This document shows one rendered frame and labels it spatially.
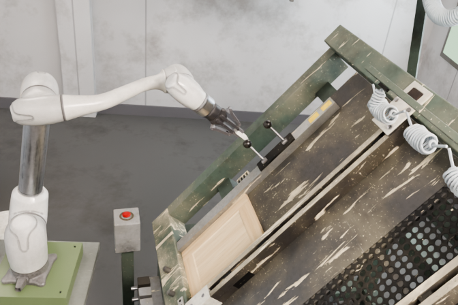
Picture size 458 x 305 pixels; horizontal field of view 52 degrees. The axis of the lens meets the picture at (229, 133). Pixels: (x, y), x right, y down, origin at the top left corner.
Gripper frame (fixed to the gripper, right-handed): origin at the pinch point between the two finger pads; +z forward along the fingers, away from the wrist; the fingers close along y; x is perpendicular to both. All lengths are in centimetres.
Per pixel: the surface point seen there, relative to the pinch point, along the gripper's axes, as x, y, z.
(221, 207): 13.7, 28.1, 11.4
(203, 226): 14.2, 40.0, 11.4
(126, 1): -283, 37, -10
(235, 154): -9.7, 12.0, 12.5
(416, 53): -10, -79, 42
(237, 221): 24.5, 24.6, 13.8
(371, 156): 51, -34, 10
